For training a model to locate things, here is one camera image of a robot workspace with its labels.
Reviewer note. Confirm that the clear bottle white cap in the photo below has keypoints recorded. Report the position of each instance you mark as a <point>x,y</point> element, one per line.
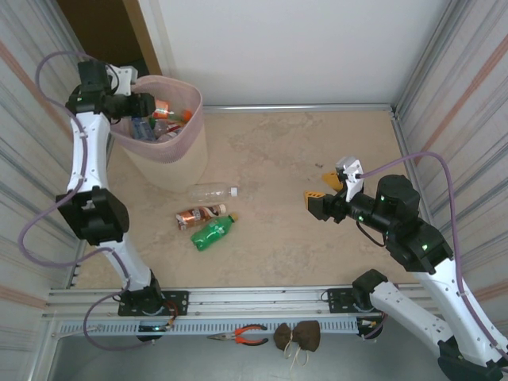
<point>210,192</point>

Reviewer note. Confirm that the green plastic soda bottle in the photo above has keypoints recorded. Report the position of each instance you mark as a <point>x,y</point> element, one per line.
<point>210,232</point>

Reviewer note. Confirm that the brown copper label bottle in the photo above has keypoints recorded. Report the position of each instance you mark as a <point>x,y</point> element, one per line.
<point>194,216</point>

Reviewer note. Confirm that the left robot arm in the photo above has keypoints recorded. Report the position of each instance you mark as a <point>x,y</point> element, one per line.
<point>87,151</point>

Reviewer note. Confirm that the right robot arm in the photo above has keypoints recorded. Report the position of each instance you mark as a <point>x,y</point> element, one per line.
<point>462,313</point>

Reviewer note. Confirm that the beige bin with pink liner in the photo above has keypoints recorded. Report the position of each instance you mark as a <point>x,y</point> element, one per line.
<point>166,152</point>

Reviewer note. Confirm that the beige ribbed plastic bin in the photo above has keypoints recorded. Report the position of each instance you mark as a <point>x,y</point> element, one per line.
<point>178,166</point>

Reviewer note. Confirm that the brown wooden door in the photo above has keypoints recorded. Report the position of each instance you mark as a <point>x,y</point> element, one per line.
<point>103,24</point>

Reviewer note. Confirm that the grey metal tray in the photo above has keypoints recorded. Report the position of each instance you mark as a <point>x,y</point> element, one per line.
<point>158,363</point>

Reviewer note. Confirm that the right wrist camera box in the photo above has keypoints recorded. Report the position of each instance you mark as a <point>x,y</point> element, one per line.
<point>351,174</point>

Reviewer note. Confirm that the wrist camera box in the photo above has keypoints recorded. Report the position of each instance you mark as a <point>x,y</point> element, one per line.
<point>125,79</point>
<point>351,174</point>

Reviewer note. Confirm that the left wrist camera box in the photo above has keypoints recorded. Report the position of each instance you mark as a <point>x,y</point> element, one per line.
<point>125,79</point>

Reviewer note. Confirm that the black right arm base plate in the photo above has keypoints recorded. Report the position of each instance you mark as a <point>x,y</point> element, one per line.
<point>337,297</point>

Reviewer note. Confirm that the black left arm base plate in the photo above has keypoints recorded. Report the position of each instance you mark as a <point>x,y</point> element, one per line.
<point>178,301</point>

